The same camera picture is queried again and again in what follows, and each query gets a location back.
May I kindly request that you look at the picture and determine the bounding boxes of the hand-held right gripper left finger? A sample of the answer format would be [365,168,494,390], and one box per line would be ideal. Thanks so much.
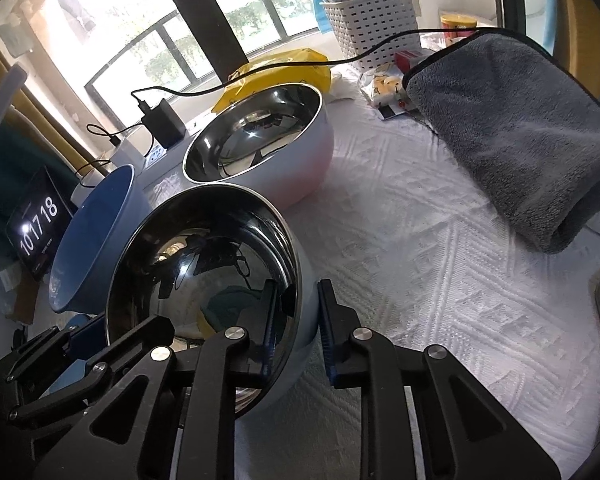
[32,280,281,480]

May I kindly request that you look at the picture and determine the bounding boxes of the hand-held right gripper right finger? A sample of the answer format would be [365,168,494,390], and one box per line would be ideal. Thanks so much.
[317,279,563,480]

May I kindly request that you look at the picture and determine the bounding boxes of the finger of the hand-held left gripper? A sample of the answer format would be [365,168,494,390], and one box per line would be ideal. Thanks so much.
[7,314,177,426]
[2,314,108,391]

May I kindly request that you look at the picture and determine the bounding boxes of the blue plastic plate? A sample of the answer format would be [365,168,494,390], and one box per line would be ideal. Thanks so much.
[45,312,106,397]

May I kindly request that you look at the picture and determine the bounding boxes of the light blue steel bowl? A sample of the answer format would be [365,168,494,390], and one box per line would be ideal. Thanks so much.
[104,183,320,417]

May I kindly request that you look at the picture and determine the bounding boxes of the large blue plastic bowl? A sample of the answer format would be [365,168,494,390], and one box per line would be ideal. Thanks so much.
[46,164,156,314]

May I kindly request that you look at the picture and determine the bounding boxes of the pale pink steel bowl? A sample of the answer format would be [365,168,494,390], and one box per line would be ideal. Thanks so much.
[182,83,336,211]

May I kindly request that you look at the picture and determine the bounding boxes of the cardboard box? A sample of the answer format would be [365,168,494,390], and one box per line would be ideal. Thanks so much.
[0,270,43,322]

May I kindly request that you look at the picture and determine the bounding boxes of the black tablet clock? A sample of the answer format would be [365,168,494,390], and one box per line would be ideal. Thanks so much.
[6,166,79,282]

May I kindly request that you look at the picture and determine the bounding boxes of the black charger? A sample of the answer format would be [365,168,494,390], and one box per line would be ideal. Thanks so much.
[142,99,187,149]

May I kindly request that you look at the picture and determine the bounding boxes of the white power strip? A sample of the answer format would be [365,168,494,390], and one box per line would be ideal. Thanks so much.
[144,112,218,167]

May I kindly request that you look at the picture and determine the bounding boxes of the yellow curtain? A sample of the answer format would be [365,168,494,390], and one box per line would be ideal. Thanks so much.
[555,0,600,101]
[0,22,103,166]

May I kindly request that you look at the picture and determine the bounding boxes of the white desk lamp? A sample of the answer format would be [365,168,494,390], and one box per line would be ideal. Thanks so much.
[0,62,116,207]

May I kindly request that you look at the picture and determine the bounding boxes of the white plastic bag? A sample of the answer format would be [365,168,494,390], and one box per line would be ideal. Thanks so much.
[329,71,363,103]

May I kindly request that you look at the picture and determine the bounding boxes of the yellow plastic bag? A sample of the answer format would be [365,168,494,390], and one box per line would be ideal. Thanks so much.
[214,47,332,112]

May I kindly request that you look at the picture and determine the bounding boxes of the yellow white snack packets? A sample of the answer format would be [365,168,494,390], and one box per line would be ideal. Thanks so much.
[360,71,416,121]

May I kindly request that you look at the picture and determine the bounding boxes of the grey towel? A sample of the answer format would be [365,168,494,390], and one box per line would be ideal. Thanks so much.
[404,29,600,256]

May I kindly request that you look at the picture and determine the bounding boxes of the small red box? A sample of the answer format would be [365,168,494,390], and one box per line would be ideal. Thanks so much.
[394,50,433,75]

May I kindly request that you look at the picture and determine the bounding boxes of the white plastic basket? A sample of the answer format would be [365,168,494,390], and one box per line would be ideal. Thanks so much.
[321,0,427,74]

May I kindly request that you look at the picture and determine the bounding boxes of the light blue hanging clothing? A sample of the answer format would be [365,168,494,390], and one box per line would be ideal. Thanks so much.
[50,0,98,36]

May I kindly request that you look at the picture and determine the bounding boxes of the red yellow can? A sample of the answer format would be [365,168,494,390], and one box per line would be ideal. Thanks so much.
[440,12,479,42]

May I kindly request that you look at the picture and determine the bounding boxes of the black lamp cable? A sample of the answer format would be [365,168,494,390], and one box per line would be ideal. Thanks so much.
[74,159,115,177]

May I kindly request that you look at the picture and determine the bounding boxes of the short black cable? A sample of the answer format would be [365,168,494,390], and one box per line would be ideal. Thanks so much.
[86,124,126,147]

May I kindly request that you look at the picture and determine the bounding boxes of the long black cable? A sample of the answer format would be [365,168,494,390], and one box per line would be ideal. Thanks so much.
[130,27,486,111]

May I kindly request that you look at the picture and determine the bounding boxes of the dark window frame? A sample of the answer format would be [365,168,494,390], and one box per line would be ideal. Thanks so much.
[147,0,247,68]

